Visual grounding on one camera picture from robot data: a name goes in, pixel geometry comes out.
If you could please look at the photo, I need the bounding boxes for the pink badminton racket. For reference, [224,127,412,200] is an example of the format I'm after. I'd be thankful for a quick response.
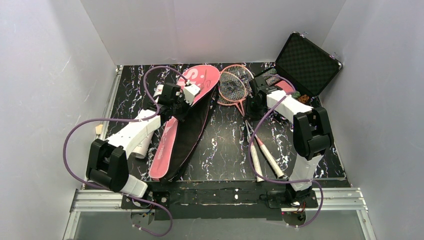
[220,64,285,179]
[218,71,262,176]

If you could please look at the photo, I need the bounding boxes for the pink racket bag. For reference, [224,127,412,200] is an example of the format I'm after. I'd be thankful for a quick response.
[149,64,221,184]

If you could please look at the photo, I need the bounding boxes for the white shuttlecock tube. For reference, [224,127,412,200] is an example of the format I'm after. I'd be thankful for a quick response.
[132,84,164,159]

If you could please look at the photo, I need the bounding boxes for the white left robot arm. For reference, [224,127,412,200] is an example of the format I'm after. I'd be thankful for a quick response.
[86,83,201,198]

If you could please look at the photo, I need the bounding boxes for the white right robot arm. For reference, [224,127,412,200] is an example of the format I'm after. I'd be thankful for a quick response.
[246,76,334,204]

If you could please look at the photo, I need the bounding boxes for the pink card deck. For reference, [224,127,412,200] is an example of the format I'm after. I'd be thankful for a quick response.
[275,80,296,93]

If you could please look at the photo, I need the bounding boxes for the poker chip rows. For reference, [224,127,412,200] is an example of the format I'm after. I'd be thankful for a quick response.
[263,68,310,104]

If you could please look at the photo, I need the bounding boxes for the black foam-lined case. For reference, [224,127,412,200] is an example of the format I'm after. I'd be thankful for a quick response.
[255,31,343,107]

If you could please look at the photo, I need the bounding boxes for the beige wooden block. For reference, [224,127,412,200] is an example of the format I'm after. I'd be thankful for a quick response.
[95,124,103,135]

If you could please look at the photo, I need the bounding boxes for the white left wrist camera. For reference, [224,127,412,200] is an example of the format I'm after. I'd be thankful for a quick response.
[183,84,201,106]

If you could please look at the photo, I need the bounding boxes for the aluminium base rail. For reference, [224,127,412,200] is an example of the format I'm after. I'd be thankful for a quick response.
[63,187,376,240]

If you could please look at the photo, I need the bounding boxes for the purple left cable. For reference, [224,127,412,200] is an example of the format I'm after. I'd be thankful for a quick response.
[62,65,190,238]

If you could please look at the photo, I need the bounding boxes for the purple cable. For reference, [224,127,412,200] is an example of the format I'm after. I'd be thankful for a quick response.
[247,74,324,229]
[62,65,190,238]

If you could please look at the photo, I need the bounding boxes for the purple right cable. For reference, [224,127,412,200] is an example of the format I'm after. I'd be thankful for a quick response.
[247,74,324,229]

